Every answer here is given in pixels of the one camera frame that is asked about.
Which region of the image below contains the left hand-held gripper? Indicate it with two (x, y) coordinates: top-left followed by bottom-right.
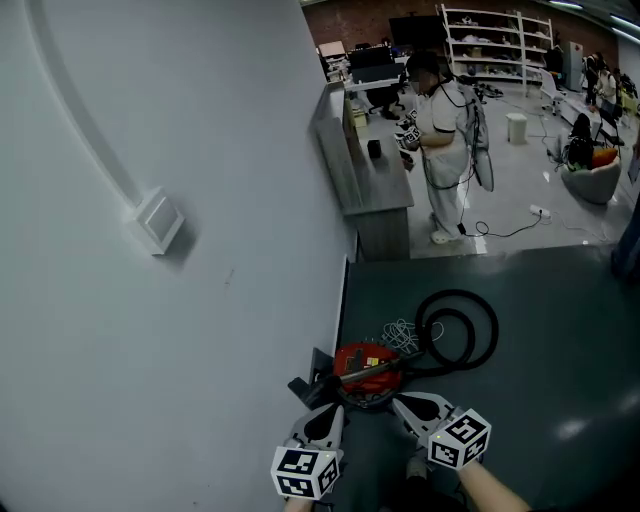
(270, 403), (346, 501)

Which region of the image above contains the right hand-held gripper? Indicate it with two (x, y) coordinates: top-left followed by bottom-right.
(391, 391), (493, 471)

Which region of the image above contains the black floor nozzle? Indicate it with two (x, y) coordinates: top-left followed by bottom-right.
(287, 347), (347, 411)

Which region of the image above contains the metal vacuum cleaner wand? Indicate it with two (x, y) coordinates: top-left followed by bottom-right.
(339, 360), (402, 387)

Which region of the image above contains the person's right forearm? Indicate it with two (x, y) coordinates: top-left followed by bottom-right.
(457, 462), (532, 512)

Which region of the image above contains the red vacuum cleaner body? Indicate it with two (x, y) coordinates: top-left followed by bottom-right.
(332, 341), (405, 407)

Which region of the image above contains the grey counter desk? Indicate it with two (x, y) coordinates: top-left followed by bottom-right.
(309, 82), (416, 262)

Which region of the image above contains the white beanbag seat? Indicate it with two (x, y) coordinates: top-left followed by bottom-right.
(560, 154), (623, 205)

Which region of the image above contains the white waste bin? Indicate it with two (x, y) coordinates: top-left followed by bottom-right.
(505, 112), (529, 146)

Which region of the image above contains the black backpack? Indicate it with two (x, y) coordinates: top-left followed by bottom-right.
(567, 113), (596, 170)

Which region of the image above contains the black folding chair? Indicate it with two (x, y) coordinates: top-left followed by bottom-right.
(596, 106), (627, 149)

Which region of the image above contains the black office chair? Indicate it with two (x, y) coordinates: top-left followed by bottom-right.
(366, 79), (409, 121)

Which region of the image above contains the white cabinet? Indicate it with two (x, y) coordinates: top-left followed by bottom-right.
(559, 40), (585, 93)

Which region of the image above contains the black desk monitor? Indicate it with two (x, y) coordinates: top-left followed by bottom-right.
(348, 46), (394, 71)

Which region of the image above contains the white shelving unit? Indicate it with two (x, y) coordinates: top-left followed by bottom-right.
(436, 3), (555, 96)

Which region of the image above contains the large black screen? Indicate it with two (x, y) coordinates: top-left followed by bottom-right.
(388, 14), (448, 52)

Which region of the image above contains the black vacuum hose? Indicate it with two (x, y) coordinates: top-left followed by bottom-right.
(398, 288), (500, 377)

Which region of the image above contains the white cable bundle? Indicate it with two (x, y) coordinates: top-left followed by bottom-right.
(382, 318), (445, 354)

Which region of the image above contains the black floor cable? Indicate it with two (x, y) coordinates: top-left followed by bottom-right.
(457, 212), (544, 240)

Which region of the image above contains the white wall box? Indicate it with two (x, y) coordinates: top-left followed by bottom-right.
(131, 187), (187, 257)

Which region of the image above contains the white wall conduit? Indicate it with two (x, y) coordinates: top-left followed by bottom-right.
(27, 0), (145, 207)

